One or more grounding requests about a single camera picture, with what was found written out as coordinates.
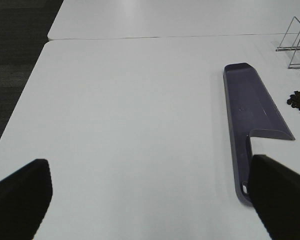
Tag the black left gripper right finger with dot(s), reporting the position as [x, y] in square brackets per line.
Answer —
[274, 191]

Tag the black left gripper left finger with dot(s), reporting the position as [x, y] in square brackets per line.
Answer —
[25, 197]

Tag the purple plastic dustpan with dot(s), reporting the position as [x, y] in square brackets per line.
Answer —
[251, 112]

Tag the chrome wire dish rack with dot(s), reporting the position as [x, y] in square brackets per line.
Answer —
[290, 44]

